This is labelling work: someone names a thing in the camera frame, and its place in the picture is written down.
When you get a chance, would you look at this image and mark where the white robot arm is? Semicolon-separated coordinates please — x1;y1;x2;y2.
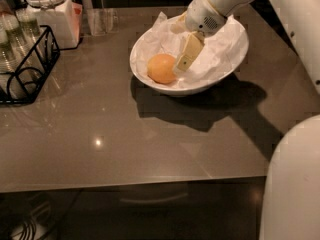
172;0;320;240

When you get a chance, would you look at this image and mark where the clear acrylic holder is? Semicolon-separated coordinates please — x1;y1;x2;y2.
87;8;119;36

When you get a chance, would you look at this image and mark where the white crumpled paper liner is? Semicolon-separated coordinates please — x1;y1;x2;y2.
130;11;248;89

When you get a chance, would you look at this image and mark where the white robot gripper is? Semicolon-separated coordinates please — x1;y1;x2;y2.
170;0;230;74

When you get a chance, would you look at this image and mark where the white ceramic bowl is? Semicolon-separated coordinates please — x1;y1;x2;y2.
129;12;250;97

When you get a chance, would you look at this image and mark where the orange fruit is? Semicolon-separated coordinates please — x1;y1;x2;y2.
147;54;176;84

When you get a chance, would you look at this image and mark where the white lidded ceramic jar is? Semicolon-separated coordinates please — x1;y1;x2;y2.
26;0;82;49

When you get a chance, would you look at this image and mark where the clear plastic cup stack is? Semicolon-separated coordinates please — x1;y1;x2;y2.
0;1;24;75

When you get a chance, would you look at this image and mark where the black wire rack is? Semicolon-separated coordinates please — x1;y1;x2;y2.
0;25;60;105

